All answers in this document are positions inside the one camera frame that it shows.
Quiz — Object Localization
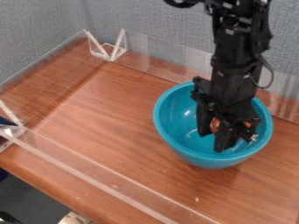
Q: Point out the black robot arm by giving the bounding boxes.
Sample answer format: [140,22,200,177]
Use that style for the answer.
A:
[164,0,272,152]

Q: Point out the clear acrylic front barrier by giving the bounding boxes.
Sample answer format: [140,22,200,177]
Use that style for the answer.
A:
[8,127,219,224]

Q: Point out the clear acrylic back barrier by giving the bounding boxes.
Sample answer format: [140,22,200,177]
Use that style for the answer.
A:
[116,31,299,123]

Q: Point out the red toy mushroom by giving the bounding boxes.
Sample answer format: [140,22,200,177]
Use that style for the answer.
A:
[209,117,220,133]

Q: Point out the clear acrylic left bracket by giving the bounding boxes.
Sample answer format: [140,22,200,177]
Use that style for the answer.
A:
[0,100,24,153]

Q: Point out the blue plastic bowl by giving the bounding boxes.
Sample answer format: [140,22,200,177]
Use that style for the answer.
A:
[153,82,273,169]

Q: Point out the black cable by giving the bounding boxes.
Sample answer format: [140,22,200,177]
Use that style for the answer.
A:
[248,55,276,89]

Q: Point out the clear acrylic barrier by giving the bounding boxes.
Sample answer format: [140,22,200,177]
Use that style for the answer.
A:
[116,31,299,123]
[8,127,219,224]

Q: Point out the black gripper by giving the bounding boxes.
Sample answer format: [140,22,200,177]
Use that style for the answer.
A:
[190,65,263,154]

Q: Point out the clear acrylic corner bracket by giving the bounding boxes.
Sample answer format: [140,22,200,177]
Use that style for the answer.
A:
[84,29,126,62]

